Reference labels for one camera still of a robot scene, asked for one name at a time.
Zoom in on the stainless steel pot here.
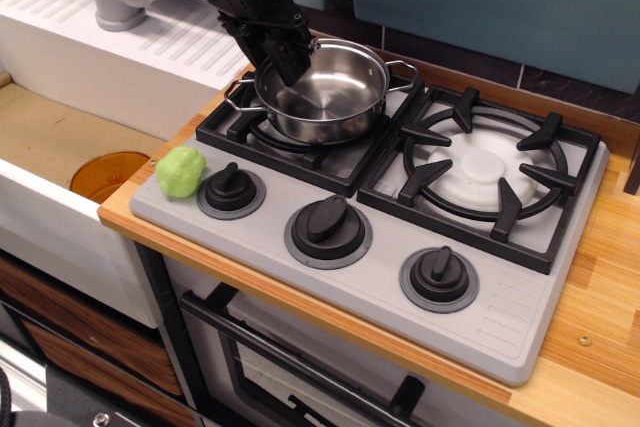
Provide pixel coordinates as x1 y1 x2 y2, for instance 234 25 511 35
224 39 420 145

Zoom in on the black right stove knob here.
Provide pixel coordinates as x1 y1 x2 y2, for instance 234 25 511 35
399 246 480 314

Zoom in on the green toy cauliflower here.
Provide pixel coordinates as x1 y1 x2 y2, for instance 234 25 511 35
155 146 206 199

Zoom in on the black middle stove knob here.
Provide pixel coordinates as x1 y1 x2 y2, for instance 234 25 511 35
284 195 373 270

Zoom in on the black right burner grate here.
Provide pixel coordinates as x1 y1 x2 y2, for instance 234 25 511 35
358 87 609 274

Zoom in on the grey toy stove top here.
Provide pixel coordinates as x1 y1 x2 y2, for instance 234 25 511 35
128 40 611 388

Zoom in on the black left stove knob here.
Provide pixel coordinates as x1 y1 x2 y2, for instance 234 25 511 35
196 162 267 221

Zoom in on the orange plastic drain plate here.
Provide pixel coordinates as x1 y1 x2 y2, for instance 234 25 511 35
69 151 150 204

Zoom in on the oven door with black handle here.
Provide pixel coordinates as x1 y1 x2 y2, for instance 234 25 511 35
180 284 513 426

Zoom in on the wooden drawer front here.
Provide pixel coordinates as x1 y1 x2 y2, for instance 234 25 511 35
1 252 197 426

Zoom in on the black burner grate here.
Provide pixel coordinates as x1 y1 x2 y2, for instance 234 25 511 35
196 72 425 197
358 87 609 274

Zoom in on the black stove knob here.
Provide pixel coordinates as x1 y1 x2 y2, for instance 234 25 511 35
399 246 480 314
284 195 373 270
196 162 267 221

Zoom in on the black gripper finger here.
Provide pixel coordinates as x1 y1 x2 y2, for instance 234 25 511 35
218 14 280 67
262 23 317 87

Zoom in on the white toy sink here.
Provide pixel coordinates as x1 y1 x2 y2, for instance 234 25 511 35
1 0 248 328

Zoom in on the black left burner grate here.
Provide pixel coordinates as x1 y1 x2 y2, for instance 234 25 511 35
196 72 425 197

